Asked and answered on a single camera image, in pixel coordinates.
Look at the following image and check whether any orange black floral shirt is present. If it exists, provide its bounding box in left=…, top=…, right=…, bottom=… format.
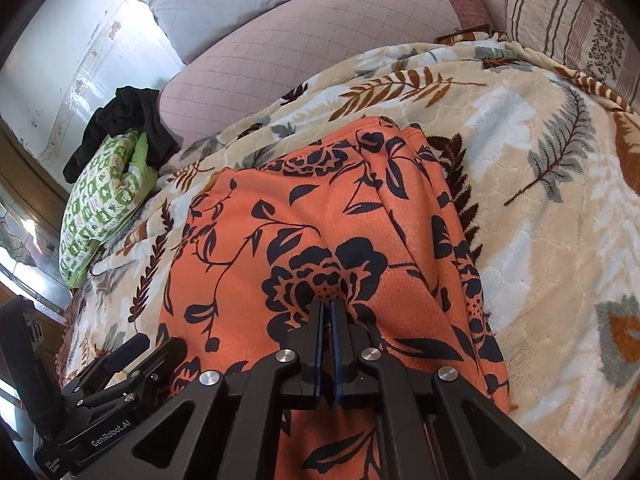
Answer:
left=158, top=115, right=511, bottom=480

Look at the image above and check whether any green white patterned pillow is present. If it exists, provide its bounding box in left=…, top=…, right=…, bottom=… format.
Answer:
left=58, top=130, right=157, bottom=288

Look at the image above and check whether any wooden stained glass door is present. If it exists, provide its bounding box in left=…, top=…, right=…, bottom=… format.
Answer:
left=1, top=122, right=72, bottom=327

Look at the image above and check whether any black garment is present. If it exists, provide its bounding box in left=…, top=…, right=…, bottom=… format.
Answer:
left=63, top=86, right=180, bottom=184

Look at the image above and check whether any pink quilted bolster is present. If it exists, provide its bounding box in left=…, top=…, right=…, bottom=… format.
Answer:
left=158, top=0, right=504, bottom=144

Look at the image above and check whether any beige leaf print blanket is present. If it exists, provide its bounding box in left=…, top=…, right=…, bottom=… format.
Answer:
left=58, top=33, right=639, bottom=479

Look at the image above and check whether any striped floral cushion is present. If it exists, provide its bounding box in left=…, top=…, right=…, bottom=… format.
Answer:
left=506, top=0, right=639, bottom=108

